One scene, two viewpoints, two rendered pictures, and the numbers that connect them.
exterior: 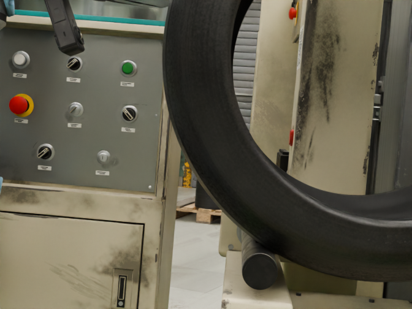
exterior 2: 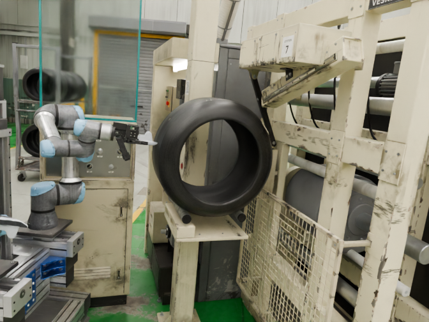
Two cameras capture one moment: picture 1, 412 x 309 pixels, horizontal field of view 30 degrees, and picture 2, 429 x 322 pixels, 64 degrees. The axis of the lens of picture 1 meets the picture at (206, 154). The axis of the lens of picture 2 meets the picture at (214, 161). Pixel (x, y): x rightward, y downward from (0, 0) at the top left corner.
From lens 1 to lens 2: 74 cm
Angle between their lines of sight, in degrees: 22
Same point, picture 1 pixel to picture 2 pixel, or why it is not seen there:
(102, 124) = (110, 155)
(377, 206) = (210, 189)
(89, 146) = (105, 163)
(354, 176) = (201, 177)
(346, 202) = (201, 188)
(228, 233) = (165, 198)
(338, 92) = (196, 154)
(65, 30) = (126, 154)
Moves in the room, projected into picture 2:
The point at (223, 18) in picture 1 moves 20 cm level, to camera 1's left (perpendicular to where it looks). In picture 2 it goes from (177, 156) to (130, 154)
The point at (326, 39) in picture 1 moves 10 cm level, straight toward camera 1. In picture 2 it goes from (193, 138) to (195, 141)
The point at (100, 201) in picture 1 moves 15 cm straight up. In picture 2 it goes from (112, 182) to (113, 159)
